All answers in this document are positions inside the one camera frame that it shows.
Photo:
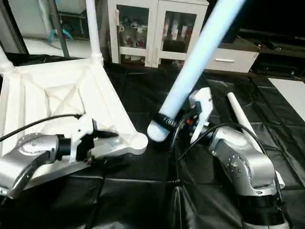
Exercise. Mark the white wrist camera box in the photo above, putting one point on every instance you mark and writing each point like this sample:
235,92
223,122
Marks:
202,112
82,136

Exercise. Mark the white plastic table top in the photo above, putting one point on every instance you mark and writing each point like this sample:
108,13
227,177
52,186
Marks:
52,95

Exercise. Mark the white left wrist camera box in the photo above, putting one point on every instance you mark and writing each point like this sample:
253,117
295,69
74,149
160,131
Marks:
82,136

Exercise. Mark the white drawer unit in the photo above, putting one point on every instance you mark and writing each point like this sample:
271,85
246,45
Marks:
231,59

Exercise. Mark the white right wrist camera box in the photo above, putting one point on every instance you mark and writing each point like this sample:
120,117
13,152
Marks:
202,112

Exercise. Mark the white glass door cabinet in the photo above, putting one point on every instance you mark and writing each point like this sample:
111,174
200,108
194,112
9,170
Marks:
157,28

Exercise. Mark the white plastic table leg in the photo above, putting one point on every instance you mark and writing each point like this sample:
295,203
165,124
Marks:
93,28
5,59
200,57
238,112

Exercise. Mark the clear plastic storage box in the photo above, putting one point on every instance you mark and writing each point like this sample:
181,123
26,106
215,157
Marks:
74,21

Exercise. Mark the black mat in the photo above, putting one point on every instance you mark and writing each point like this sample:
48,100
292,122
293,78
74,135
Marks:
143,200

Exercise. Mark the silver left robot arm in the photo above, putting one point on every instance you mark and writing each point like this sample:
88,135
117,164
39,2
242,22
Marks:
26,157

